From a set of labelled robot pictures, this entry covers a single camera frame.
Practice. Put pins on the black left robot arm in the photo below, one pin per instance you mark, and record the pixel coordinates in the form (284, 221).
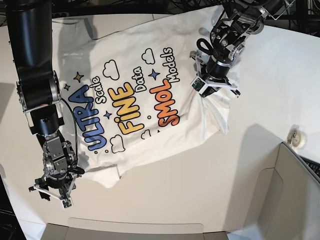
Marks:
(226, 40)

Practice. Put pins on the beige cardboard box right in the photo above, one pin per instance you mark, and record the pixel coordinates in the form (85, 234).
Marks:
(285, 204)

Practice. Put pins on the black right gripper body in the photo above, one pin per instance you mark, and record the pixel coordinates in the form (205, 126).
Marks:
(59, 184)

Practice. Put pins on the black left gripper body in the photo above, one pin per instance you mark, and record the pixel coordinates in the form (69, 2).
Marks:
(216, 69)

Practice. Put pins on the black computer keyboard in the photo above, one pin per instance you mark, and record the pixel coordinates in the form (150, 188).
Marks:
(311, 167)

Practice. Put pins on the clear tape dispenser roll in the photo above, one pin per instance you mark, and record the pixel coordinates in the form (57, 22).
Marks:
(297, 139)

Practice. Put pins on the white t-shirt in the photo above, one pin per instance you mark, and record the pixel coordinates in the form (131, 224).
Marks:
(128, 98)

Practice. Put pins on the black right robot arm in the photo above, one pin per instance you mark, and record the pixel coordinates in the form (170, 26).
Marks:
(29, 25)

